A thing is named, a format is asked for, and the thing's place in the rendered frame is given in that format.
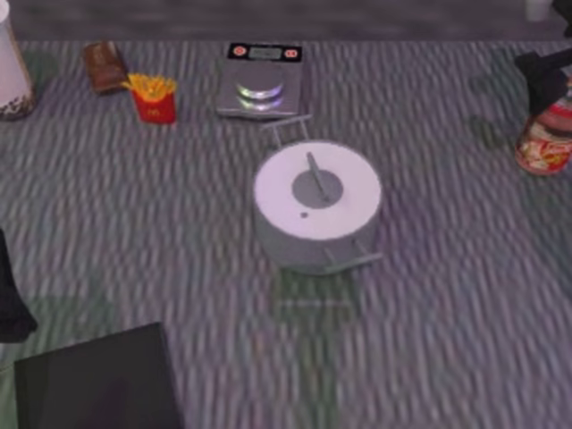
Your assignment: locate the black box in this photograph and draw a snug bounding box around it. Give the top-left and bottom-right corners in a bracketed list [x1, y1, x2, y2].
[13, 321, 185, 429]

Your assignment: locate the silver pot with lid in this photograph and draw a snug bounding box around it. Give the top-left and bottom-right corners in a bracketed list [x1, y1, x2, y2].
[252, 114, 384, 274]

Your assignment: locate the red and white food can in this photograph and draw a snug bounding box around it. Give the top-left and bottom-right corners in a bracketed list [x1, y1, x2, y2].
[514, 98, 572, 177]

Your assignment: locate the brown wrapped snack bar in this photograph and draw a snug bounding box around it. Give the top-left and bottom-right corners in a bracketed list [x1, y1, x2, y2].
[82, 40, 130, 95]

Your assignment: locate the silver kitchen scale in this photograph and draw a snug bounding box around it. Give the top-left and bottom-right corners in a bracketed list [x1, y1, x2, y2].
[215, 42, 314, 121]

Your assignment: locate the white paper cup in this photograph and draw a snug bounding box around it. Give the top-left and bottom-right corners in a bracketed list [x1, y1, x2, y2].
[0, 4, 37, 122]

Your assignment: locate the red french fries box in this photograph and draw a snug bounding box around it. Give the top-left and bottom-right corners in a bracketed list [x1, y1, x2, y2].
[121, 73, 178, 125]

